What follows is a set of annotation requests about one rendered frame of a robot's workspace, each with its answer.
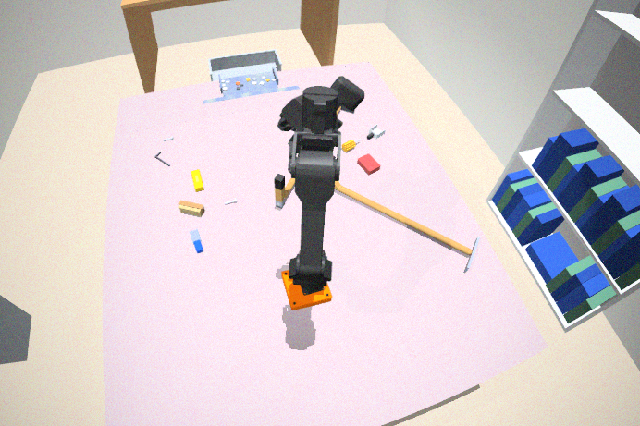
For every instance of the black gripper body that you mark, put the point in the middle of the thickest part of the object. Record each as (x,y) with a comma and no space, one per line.
(349,95)

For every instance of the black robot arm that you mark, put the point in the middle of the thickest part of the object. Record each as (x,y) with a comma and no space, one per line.
(313,114)

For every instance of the long scraper with wooden handle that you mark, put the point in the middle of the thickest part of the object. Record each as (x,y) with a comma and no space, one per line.
(281,192)

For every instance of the red rectangular tile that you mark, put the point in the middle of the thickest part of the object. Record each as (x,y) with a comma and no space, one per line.
(368,164)

